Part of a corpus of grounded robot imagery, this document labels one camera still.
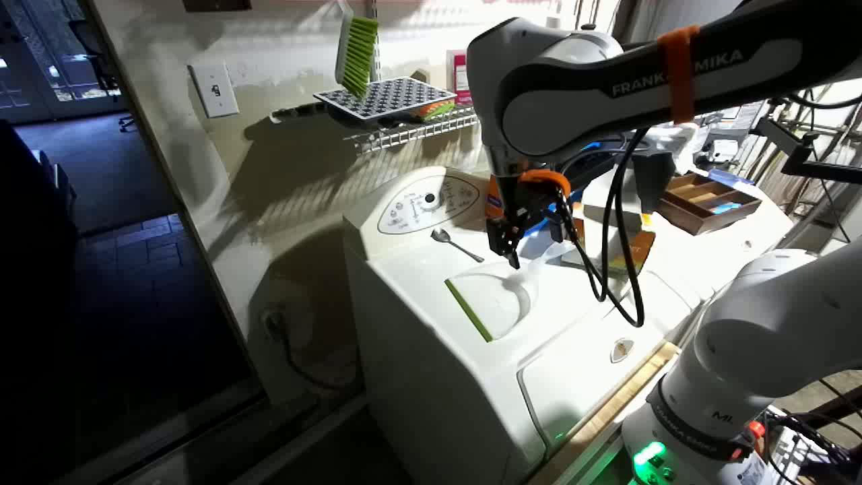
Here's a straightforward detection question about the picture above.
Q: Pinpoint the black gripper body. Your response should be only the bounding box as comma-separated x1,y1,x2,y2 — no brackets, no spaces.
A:
483,172,571,249

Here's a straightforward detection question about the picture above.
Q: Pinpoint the orange Kirkland cardboard box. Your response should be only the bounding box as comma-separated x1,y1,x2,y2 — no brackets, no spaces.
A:
616,227,660,274

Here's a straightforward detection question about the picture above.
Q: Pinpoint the metal spoon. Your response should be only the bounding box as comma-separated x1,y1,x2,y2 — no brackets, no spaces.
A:
429,227,487,268

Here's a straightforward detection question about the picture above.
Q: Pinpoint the green flat strip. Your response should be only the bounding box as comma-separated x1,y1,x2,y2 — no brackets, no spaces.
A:
441,274,499,345

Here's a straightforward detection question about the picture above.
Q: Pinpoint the green orange sponge pack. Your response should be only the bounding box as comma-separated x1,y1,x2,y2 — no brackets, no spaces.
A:
413,98,458,124

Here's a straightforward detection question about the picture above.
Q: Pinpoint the brown wooden tray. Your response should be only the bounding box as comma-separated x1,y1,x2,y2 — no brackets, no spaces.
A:
654,171,764,237

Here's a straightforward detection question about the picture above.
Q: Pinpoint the wooden board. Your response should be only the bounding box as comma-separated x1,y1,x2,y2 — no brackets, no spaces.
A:
527,339,682,485

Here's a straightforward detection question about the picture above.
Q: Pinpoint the white dryer appliance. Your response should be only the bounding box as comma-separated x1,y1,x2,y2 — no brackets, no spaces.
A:
644,172,802,312

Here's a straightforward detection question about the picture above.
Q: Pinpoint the orange cable wrap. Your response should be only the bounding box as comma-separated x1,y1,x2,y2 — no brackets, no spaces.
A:
518,167,575,198

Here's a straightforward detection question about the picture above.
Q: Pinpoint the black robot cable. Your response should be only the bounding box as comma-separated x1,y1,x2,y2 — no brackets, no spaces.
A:
549,124,652,331

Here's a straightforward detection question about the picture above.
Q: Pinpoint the white wire shelf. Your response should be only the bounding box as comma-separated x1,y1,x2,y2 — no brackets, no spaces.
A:
267,89,483,156

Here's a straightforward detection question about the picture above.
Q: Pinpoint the wire shelf rack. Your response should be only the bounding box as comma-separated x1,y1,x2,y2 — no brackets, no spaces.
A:
311,76,458,124

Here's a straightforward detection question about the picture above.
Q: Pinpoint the wide orange velcro strap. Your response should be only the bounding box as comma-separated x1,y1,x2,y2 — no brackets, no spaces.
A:
658,24,703,124

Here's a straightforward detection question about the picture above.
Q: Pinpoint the black wall power cord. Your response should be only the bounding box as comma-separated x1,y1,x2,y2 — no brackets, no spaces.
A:
258,305,361,393

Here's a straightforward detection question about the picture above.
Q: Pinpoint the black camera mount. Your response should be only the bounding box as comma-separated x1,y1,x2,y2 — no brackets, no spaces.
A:
751,111,862,186

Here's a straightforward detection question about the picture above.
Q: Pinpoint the white wall switch plate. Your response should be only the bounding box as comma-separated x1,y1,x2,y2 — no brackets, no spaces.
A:
186,58,243,120

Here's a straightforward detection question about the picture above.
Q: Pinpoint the red black wire bundle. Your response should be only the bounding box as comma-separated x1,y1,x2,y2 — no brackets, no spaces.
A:
737,407,862,485

